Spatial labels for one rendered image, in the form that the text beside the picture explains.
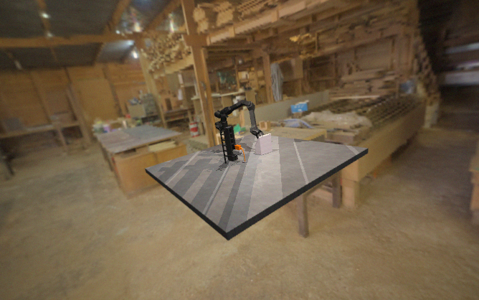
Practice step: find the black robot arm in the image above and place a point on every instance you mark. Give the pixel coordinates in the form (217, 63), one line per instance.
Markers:
(223, 114)

